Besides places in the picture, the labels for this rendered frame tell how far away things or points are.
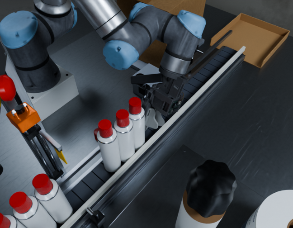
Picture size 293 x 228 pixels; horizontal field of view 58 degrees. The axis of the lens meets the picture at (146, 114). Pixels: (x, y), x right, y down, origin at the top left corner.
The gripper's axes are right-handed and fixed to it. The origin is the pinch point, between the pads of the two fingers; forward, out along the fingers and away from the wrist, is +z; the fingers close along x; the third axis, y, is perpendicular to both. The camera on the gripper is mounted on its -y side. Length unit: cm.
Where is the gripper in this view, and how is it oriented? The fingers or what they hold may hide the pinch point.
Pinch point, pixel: (143, 125)
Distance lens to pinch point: 82.2
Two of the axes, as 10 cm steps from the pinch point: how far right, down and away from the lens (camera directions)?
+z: -3.2, 8.5, 4.2
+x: 5.6, -1.9, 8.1
